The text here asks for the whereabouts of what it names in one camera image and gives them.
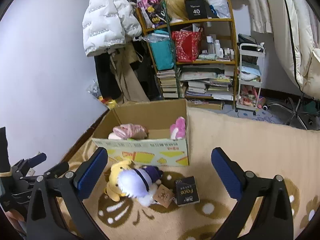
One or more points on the black pink printed bag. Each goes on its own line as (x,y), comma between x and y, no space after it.
(153,12)

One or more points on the beige trench coat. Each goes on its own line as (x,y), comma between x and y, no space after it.
(129,84)

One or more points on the green metal pole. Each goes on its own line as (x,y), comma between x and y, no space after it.
(172,48)

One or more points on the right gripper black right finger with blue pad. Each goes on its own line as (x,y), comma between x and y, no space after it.
(274,219)

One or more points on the pile of books right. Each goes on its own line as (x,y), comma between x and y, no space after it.
(207,81)

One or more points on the pink white plush toy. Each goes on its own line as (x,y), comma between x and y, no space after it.
(178,129)

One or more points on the white rolling cart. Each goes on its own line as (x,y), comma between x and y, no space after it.
(250,78)

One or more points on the white purple plush doll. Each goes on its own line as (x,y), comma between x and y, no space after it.
(141,182)

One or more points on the black hanging garment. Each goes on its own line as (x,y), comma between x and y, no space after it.
(107,82)

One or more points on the person's left hand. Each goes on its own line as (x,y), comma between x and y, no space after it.
(14,216)

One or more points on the yellow dog plush toy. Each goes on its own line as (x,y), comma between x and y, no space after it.
(112,188)

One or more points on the stack of books left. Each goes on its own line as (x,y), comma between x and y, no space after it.
(168,83)

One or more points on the red patterned gift bag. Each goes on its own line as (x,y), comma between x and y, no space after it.
(187,45)

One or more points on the open cardboard box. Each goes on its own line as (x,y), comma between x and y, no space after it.
(157,149)

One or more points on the blonde wig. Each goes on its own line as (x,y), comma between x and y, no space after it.
(176,10)

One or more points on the white puffer jacket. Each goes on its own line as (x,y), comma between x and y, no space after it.
(108,24)

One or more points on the brown paper tag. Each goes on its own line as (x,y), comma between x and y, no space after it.
(164,196)

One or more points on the teal shopping bag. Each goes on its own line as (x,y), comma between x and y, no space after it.
(161,51)

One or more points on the white cosmetic bottles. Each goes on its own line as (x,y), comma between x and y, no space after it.
(216,52)

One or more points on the black box number 40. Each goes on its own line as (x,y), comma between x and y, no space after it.
(196,9)

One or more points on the black sleeve with tan cuff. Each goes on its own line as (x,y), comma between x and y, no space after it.
(4,152)

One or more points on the cream office chair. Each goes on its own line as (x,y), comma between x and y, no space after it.
(296,40)

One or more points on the yellow red bag on floor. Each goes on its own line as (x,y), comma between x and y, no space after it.
(109,103)

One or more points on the wooden bookshelf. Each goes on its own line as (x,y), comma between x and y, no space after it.
(231,38)

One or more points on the flat cardboard box under shelf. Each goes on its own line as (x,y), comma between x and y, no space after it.
(205,104)

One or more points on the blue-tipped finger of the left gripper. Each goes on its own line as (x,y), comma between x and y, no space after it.
(36,160)

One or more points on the blue cartoon floor mat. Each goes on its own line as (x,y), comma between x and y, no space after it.
(277,116)

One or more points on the black face tissue box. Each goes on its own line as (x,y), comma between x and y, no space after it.
(186,191)

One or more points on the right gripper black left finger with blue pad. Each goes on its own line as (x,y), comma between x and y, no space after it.
(45,219)

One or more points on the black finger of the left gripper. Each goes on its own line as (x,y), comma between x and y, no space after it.
(58,170)

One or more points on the pink striped soft pouch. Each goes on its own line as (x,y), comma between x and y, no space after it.
(128,131)

